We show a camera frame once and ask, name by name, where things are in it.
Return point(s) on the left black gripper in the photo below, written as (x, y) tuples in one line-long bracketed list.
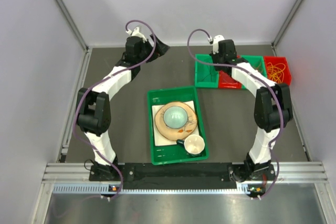
[(160, 49)]

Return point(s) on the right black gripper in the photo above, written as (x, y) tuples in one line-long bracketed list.
[(213, 56)]

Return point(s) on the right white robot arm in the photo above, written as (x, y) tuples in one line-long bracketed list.
[(272, 109)]

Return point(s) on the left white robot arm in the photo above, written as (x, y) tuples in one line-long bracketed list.
[(93, 113)]

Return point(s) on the red bin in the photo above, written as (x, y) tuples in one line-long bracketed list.
[(277, 69), (225, 81)]

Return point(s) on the green bin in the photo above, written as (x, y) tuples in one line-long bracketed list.
[(257, 62), (205, 76)]

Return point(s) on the pale blue upturned bowl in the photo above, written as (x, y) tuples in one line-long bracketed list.
[(175, 117)]

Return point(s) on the beige ceramic plate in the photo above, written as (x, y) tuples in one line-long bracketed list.
[(170, 132)]

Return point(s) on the white and green cup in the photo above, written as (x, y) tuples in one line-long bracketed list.
[(193, 144)]

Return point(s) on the large green plastic tray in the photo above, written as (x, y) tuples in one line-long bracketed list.
[(164, 151)]

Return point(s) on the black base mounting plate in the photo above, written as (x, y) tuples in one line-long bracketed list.
[(137, 171)]

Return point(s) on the right aluminium frame post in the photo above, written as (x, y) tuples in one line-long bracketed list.
[(286, 23)]

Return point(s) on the aluminium frame post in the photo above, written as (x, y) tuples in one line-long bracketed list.
[(71, 24), (286, 23)]

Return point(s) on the left aluminium frame post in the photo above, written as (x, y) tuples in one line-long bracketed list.
[(71, 24)]

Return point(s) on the aluminium front rail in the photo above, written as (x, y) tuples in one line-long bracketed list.
[(290, 172)]

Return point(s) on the grey slotted cable duct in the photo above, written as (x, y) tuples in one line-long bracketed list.
[(107, 189)]

